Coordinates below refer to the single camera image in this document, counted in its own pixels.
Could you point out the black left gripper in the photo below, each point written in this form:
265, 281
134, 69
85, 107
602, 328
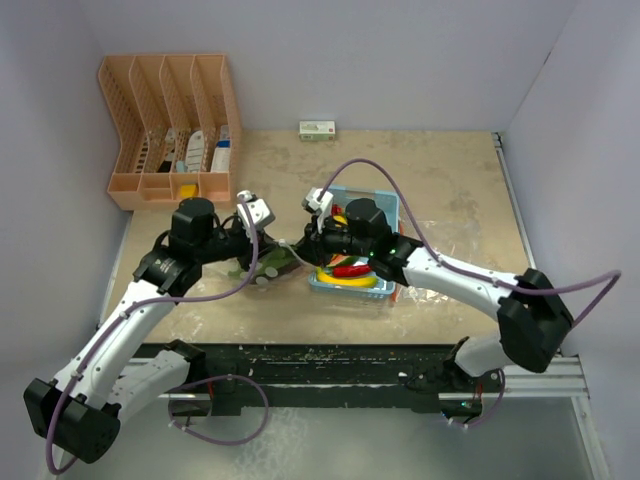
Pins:
247, 254

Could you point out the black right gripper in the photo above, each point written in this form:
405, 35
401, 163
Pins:
313, 246

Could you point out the green leafy vegetable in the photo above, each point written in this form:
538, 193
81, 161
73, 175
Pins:
275, 264

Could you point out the clear polka dot zip bag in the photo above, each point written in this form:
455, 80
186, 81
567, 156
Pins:
240, 266

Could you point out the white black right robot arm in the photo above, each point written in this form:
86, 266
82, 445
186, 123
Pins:
532, 319

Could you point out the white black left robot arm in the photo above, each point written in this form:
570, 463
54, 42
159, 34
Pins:
82, 408

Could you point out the clear bag with orange zipper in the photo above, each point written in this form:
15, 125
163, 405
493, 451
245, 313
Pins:
414, 265

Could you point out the watermelon slice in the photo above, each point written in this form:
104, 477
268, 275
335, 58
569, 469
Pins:
339, 260

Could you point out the yellow banana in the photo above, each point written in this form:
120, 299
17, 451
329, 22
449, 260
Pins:
368, 281
340, 219

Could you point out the light blue plastic basket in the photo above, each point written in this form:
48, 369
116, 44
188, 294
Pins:
367, 213

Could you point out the white blue box in organizer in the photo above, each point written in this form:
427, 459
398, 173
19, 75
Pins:
222, 152

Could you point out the yellow block in organizer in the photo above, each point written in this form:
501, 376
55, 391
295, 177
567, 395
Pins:
188, 191

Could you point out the green and white small box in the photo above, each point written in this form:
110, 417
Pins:
314, 131

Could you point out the white bottle in organizer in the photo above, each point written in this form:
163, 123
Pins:
195, 152

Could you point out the peach plastic file organizer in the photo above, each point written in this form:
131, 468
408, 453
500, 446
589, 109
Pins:
156, 102

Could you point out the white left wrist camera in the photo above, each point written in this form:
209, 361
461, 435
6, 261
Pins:
252, 209

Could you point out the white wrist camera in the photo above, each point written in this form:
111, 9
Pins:
252, 209
318, 203

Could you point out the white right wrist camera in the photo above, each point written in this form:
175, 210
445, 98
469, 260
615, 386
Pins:
318, 203

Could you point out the black aluminium base frame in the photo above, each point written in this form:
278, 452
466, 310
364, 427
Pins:
359, 412

